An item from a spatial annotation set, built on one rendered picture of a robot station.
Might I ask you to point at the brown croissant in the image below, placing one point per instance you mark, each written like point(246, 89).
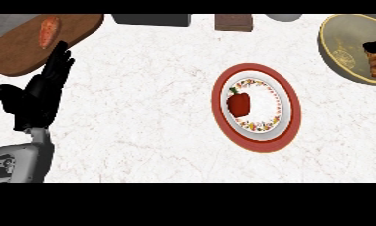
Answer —
point(372, 64)

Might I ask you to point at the brown wooden cutting board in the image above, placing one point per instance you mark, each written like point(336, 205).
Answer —
point(22, 49)

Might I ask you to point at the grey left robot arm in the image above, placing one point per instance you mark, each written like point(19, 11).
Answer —
point(27, 163)

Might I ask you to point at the dark grey box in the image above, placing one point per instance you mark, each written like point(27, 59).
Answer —
point(152, 19)

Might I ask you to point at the brown block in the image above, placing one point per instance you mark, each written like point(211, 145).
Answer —
point(233, 22)

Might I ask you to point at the white floral plate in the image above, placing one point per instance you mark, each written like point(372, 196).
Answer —
point(264, 104)

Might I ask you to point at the red plate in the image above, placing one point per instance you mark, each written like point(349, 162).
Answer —
point(292, 117)

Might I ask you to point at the orange carrot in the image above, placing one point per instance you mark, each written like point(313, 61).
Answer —
point(47, 31)

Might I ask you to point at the red bell pepper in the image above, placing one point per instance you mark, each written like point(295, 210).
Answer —
point(239, 104)

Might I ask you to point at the grey round object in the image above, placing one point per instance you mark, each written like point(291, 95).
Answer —
point(283, 17)

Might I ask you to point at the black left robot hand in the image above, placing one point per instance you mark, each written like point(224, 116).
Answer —
point(41, 100)

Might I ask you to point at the olive bowl with yellow rim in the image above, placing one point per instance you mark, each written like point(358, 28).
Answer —
point(342, 45)

